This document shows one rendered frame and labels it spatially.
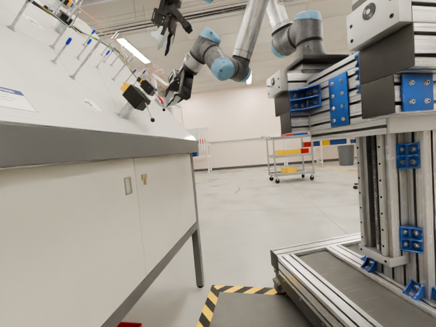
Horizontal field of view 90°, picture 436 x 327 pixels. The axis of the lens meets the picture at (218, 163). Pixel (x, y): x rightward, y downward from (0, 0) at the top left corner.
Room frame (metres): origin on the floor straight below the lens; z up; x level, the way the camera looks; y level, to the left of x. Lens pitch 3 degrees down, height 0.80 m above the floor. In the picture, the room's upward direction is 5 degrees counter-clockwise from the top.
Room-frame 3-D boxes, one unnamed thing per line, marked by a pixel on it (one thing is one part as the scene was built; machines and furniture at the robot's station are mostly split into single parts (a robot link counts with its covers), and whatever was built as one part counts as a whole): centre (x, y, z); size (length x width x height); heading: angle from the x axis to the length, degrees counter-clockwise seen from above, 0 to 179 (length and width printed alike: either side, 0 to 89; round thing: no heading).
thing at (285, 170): (4.82, -1.52, 0.54); 0.99 x 0.50 x 1.08; 93
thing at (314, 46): (1.05, -0.47, 1.21); 0.15 x 0.15 x 0.10
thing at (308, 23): (1.06, -0.47, 1.33); 0.13 x 0.12 x 0.14; 26
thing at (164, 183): (0.98, 0.22, 0.60); 0.55 x 0.03 x 0.39; 168
